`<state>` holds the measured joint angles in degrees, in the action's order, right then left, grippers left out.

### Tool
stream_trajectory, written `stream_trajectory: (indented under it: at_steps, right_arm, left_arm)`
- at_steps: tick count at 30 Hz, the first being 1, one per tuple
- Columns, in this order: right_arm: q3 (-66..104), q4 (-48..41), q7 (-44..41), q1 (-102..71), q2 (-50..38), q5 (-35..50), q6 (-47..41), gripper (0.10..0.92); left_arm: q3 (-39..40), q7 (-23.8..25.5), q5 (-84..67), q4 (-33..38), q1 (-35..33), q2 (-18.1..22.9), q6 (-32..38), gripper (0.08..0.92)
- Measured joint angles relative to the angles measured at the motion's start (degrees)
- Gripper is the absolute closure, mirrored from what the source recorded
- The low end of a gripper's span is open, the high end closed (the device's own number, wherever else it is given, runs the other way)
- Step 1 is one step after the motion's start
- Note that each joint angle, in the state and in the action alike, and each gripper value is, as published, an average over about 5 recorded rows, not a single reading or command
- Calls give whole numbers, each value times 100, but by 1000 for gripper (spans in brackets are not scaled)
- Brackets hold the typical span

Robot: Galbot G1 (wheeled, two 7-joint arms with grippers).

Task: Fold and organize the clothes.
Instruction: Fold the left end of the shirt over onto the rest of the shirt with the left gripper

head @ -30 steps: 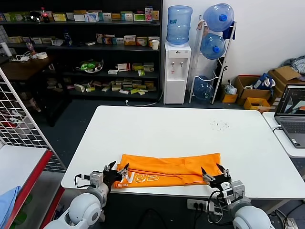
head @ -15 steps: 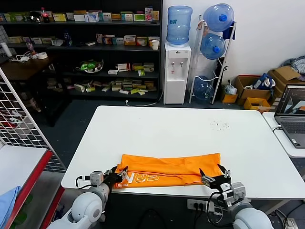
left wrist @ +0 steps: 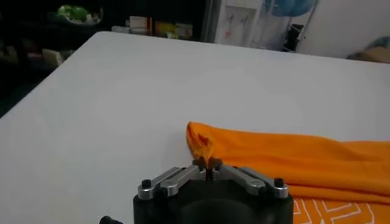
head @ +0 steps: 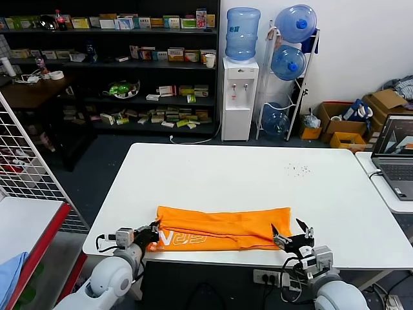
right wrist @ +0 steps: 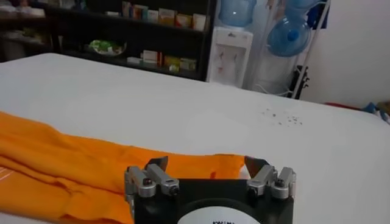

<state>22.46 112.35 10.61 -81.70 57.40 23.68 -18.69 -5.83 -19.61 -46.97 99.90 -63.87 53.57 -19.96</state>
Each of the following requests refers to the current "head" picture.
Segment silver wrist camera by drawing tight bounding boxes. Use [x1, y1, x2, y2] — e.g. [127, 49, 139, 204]
[105, 227, 135, 253]
[298, 245, 335, 275]

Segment small yellow cardboard box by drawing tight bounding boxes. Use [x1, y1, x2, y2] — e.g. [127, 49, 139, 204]
[299, 124, 323, 140]

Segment white wire grid panel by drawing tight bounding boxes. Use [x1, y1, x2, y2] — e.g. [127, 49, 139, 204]
[0, 91, 90, 232]

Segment upright blue water jug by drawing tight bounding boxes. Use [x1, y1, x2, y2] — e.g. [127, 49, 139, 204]
[225, 7, 261, 62]

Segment white floor cable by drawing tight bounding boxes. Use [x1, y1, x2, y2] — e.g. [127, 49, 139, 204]
[170, 121, 223, 145]

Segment shiny black helmet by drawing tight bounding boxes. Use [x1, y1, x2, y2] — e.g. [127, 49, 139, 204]
[37, 15, 57, 32]

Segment flat yellow cardboard box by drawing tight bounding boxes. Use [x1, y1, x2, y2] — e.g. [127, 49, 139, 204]
[329, 131, 367, 152]

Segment orange t-shirt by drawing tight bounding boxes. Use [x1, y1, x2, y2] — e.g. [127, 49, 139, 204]
[145, 205, 294, 253]

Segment light blue cloth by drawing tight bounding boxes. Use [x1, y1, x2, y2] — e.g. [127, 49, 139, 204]
[0, 251, 30, 310]

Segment white cylindrical bottle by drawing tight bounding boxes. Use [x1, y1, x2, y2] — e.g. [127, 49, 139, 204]
[0, 57, 17, 78]

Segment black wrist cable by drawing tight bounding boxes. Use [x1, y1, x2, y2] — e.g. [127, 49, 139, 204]
[279, 256, 310, 303]
[96, 234, 117, 254]

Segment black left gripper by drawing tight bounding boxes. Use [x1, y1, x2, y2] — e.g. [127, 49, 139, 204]
[132, 219, 162, 252]

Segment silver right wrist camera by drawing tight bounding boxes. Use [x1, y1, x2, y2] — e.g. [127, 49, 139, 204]
[298, 245, 335, 275]

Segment white water dispenser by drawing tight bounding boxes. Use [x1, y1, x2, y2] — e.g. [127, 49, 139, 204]
[221, 56, 260, 142]

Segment grey laptop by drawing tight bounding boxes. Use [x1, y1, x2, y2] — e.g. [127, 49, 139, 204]
[370, 113, 413, 202]

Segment open brown cardboard box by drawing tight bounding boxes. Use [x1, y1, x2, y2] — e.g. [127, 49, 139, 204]
[363, 89, 409, 143]

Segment small white side table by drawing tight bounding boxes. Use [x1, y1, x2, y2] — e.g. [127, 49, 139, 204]
[354, 150, 413, 214]

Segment blue bag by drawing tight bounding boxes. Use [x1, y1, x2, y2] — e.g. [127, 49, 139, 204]
[341, 98, 374, 122]

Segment green package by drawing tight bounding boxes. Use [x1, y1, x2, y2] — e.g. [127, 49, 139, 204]
[19, 263, 46, 304]

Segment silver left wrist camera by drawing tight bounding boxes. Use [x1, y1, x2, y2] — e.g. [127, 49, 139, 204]
[105, 227, 135, 253]

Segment tall pink white box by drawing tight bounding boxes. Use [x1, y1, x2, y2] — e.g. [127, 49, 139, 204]
[196, 8, 208, 30]

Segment white wire jug rack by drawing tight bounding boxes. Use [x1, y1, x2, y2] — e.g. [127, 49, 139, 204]
[256, 19, 321, 142]

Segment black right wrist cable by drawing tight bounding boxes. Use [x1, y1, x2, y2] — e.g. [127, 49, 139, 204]
[279, 256, 310, 303]

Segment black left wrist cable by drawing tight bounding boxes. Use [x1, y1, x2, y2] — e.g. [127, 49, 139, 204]
[96, 234, 117, 254]

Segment large white table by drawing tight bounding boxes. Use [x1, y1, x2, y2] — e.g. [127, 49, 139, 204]
[82, 143, 413, 301]

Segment dark wooden table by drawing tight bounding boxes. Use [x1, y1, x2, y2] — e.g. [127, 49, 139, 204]
[0, 73, 97, 172]

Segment cola bottle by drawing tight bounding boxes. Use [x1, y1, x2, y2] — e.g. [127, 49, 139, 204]
[54, 9, 67, 32]

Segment blue white medicine box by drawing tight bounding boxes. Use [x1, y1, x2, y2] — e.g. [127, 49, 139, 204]
[114, 17, 135, 30]

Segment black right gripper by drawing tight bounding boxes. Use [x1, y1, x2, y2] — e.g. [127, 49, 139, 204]
[270, 218, 316, 256]

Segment black shelf unit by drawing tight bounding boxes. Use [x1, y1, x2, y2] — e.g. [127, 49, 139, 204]
[0, 0, 221, 136]

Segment pile of grey clothes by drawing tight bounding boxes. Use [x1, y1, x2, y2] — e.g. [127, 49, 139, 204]
[382, 76, 413, 104]

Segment bowl with green fruit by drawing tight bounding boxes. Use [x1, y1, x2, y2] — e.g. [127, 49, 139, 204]
[103, 79, 141, 99]

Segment white floor power strip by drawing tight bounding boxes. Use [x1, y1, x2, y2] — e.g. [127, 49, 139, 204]
[385, 294, 404, 310]

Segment clear plastic bag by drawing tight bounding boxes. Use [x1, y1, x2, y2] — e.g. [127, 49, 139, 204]
[301, 108, 322, 129]

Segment red-edged white table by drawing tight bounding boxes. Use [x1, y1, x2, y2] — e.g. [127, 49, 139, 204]
[0, 196, 88, 310]

